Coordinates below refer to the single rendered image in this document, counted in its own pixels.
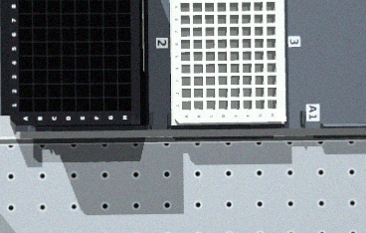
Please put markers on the white well plate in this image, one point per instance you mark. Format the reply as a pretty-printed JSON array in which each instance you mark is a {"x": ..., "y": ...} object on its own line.
[{"x": 227, "y": 61}]

